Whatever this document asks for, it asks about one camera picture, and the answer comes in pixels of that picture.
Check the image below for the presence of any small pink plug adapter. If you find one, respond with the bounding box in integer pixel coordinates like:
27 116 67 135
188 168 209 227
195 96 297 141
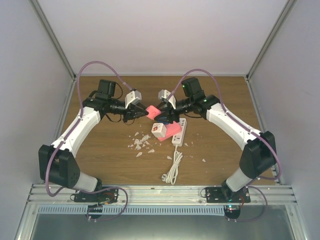
146 105 161 120

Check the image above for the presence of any left aluminium frame post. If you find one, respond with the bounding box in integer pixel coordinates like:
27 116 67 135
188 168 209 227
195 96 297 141
29 0 76 81

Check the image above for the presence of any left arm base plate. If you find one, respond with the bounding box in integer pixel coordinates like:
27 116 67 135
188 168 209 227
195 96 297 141
70 188 119 204

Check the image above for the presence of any aluminium frame post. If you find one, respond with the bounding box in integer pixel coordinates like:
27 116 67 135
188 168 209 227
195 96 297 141
245 0 297 82
29 0 76 81

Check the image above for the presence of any aluminium front rail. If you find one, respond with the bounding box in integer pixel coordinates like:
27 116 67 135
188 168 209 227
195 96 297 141
27 184 298 206

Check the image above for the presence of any large pink socket block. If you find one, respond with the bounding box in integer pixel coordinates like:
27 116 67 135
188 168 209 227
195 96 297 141
157 122 182 142

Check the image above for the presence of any white tiger cube socket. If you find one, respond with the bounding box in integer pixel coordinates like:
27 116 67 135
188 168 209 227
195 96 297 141
151 122 167 138

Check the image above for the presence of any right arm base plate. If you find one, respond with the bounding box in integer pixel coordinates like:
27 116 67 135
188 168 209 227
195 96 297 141
200 186 251 204

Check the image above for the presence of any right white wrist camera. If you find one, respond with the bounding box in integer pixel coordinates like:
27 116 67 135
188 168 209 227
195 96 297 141
158 89 177 110

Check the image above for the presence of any white power strip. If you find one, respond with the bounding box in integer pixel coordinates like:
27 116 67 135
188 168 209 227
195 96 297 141
171 118 188 147

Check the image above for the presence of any right aluminium frame post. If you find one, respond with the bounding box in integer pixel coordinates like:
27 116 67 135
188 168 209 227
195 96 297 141
245 0 297 82

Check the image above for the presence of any white power strip cable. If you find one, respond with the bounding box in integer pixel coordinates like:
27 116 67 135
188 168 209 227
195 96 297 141
161 146 184 185

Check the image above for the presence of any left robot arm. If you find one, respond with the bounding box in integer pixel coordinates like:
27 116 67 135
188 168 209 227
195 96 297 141
38 79 148 202

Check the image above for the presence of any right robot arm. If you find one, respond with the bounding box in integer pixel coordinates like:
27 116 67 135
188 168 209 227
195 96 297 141
156 77 277 203

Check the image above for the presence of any grey slotted cable duct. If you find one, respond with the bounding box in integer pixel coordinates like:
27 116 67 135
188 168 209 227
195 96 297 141
38 204 225 216

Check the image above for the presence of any blue cube socket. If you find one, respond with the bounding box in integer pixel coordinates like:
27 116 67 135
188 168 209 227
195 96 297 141
156 117 170 125

